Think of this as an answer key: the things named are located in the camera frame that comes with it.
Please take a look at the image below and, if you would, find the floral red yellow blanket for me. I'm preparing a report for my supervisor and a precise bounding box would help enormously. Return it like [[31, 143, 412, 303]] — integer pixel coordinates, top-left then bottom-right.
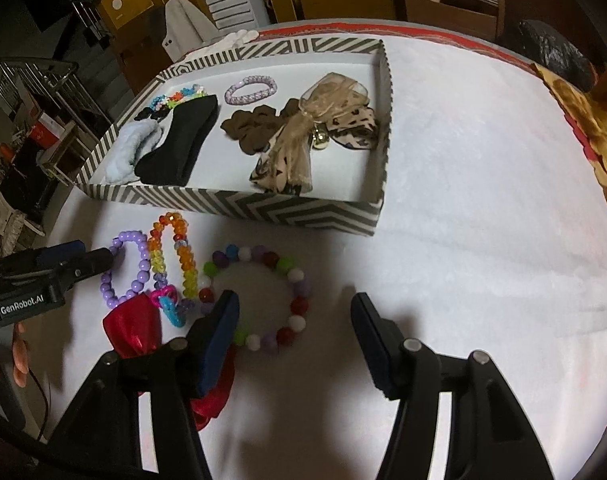
[[533, 62, 607, 416]]

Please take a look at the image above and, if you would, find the neon flower bead bracelet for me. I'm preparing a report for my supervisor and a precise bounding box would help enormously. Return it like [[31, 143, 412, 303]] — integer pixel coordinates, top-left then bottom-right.
[[150, 84, 206, 111]]

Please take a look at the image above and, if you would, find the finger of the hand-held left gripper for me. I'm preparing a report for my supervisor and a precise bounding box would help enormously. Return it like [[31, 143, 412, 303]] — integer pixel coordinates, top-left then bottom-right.
[[36, 241, 86, 268], [63, 247, 115, 286]]

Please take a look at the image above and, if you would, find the pink rhinestone bangle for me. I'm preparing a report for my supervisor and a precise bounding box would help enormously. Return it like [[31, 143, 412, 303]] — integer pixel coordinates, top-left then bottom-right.
[[224, 76, 275, 106]]

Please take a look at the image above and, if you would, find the red box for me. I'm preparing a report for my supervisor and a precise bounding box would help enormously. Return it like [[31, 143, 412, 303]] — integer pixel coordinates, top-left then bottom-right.
[[30, 112, 64, 143]]

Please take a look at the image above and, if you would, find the white ornate chair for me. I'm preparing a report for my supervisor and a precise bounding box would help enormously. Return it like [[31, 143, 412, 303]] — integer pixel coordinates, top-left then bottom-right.
[[0, 195, 44, 261]]

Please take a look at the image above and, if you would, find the large multicolour bead bracelet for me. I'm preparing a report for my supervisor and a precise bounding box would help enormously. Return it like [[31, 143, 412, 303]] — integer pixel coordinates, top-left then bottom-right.
[[198, 245, 315, 352]]

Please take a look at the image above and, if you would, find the purple bead bracelet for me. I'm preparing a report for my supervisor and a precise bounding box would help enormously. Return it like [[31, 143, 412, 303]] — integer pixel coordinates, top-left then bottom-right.
[[99, 230, 151, 309]]

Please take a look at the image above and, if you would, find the blue and pink hair clip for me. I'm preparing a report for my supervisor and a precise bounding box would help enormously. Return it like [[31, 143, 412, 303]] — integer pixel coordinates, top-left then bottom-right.
[[150, 284, 190, 329]]

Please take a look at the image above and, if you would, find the rainbow crystal bead bracelet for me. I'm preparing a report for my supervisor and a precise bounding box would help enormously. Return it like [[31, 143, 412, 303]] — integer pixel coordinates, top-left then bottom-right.
[[146, 211, 200, 301]]

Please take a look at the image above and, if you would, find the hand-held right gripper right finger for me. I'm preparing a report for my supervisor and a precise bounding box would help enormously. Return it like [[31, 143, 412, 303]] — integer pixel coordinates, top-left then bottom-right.
[[351, 292, 554, 480]]

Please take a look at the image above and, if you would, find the person's left hand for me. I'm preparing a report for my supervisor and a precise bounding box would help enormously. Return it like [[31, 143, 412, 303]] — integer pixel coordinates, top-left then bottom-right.
[[0, 323, 30, 387]]

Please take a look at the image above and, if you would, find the small white table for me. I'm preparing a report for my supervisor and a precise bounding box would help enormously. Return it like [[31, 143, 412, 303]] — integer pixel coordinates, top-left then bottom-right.
[[38, 122, 91, 186]]

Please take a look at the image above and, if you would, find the white glove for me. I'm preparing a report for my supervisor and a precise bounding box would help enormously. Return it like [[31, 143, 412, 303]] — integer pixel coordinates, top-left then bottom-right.
[[203, 30, 259, 53]]

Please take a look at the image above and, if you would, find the striped cardboard box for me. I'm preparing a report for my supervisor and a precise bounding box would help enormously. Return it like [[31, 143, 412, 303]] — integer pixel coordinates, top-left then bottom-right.
[[73, 37, 391, 237]]

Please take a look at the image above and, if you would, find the black headband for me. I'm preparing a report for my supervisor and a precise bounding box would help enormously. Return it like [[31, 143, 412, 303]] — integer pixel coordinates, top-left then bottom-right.
[[133, 94, 219, 187]]

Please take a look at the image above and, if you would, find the white jacket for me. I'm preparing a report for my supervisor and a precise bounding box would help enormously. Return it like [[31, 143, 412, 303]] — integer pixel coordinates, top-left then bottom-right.
[[164, 0, 219, 61]]

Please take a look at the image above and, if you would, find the metal rack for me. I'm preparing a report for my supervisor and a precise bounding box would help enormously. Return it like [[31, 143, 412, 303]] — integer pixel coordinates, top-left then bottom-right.
[[0, 57, 109, 126]]

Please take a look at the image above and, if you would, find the beige leopard print bow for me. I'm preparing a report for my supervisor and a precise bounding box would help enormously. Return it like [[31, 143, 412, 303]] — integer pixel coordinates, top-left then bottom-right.
[[248, 72, 379, 196]]

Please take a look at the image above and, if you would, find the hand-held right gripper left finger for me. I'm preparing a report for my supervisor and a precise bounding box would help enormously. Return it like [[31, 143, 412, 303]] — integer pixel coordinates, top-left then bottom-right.
[[48, 290, 241, 480]]

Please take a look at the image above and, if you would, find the black plastic bag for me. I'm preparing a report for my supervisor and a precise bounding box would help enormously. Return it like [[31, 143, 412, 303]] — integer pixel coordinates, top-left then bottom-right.
[[513, 19, 597, 93]]

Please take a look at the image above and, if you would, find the red satin bow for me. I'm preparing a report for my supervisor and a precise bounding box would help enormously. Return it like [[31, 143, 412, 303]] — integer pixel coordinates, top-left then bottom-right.
[[102, 295, 236, 431]]

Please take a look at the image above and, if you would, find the white scrunchie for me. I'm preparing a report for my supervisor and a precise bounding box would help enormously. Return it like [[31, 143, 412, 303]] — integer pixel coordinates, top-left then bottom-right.
[[102, 122, 164, 185]]

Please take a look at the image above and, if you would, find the brown scrunchie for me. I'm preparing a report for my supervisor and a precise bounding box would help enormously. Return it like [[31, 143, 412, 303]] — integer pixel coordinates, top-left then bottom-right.
[[219, 100, 299, 157]]

